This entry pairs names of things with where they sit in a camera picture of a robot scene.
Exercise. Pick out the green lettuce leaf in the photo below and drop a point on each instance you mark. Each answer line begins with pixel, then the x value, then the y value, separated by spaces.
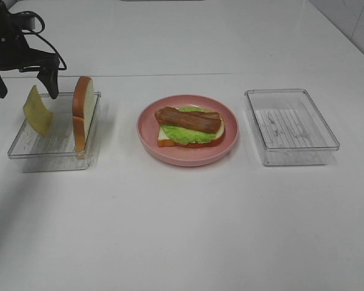
pixel 185 135

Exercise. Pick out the pink round plate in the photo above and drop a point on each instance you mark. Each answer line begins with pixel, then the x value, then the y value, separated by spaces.
pixel 148 129

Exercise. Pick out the clear left plastic tray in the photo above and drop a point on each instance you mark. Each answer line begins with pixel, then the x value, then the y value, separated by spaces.
pixel 56 152

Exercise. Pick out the clear plastic tray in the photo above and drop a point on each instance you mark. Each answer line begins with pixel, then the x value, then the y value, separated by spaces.
pixel 56 152
pixel 288 128

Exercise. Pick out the bread slice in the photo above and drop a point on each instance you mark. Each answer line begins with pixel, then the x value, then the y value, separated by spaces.
pixel 167 141
pixel 82 110

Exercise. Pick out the clear right plastic tray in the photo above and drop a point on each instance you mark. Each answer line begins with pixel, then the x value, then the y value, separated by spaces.
pixel 288 128

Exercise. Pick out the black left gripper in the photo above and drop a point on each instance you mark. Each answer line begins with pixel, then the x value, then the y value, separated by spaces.
pixel 15 52

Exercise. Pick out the yellow cheese slice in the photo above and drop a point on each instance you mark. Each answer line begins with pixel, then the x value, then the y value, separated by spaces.
pixel 36 113

